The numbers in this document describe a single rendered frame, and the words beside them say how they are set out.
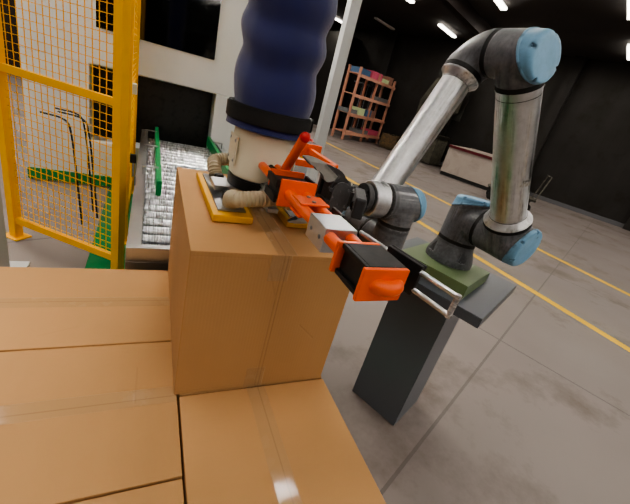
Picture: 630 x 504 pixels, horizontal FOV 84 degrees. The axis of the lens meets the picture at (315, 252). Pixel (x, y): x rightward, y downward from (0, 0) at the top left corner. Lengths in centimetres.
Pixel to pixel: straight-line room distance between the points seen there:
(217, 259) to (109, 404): 43
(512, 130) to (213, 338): 95
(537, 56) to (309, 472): 107
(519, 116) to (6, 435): 136
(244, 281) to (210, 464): 38
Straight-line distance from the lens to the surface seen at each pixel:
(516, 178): 122
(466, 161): 1125
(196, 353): 89
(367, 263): 47
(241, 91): 93
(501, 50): 109
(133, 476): 87
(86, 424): 95
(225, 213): 88
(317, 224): 59
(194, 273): 76
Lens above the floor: 128
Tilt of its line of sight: 24 degrees down
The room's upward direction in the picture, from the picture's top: 16 degrees clockwise
